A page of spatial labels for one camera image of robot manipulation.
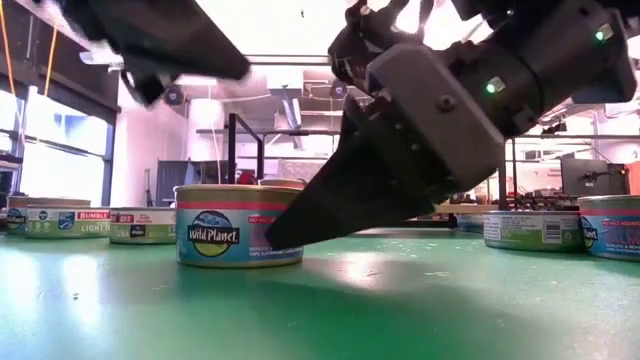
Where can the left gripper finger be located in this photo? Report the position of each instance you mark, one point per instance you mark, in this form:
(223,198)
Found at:
(147,82)
(175,35)

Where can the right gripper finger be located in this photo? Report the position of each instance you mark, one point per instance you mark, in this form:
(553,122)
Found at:
(360,200)

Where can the blue pink salmon can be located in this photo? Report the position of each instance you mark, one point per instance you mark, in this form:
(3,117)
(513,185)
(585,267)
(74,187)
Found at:
(15,220)
(280,183)
(470,223)
(615,235)
(215,235)

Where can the green white tuna can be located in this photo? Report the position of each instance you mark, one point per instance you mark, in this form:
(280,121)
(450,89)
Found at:
(60,222)
(525,232)
(145,230)

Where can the long ceiling lamp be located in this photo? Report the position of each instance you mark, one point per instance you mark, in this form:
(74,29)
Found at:
(100,57)

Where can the grey speckled panel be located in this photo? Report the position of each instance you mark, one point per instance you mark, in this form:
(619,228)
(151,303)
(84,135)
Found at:
(300,170)

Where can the white round column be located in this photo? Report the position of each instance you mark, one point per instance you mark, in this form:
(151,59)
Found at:
(205,130)

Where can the grey cabinet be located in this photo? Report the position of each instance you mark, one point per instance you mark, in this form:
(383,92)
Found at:
(170,185)

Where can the thin dark stand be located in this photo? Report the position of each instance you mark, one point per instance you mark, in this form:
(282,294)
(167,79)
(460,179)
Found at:
(148,195)

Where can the red bag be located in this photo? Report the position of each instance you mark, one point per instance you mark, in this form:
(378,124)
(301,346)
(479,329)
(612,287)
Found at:
(247,178)

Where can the black ceiling device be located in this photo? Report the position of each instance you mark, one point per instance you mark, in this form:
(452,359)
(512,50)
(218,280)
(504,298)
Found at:
(554,128)

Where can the large bright window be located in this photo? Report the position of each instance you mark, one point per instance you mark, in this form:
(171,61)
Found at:
(60,170)

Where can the dark equipment clutter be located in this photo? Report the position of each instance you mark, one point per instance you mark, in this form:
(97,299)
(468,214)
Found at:
(540,201)

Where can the dark computer monitor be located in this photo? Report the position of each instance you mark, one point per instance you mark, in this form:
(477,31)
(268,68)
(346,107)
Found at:
(590,177)

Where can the white ceiling unit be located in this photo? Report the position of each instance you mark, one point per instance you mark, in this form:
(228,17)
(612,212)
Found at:
(625,111)

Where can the orange object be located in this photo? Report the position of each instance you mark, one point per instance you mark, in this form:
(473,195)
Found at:
(634,177)

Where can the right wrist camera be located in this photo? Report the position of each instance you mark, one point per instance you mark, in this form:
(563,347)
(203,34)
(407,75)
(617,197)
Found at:
(355,55)

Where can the black frame wooden shelf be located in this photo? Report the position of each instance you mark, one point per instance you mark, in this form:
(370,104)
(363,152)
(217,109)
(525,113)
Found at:
(231,150)

